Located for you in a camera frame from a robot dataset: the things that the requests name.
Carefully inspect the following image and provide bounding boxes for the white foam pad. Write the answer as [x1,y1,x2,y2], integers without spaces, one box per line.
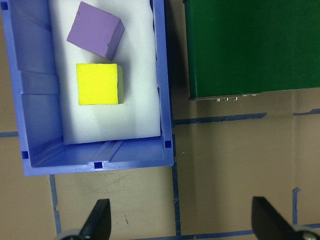
[48,0,162,145]

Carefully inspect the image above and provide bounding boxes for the purple foam cube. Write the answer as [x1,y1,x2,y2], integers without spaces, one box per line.
[66,1,126,62]

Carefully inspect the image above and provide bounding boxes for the yellow foam cube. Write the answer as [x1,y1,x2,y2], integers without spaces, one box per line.
[75,63,124,106]

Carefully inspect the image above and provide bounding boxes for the blue plastic storage bin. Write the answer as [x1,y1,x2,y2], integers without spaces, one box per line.
[0,0,175,177]

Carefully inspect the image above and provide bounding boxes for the green conveyor belt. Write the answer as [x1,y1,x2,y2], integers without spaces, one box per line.
[183,0,320,102]

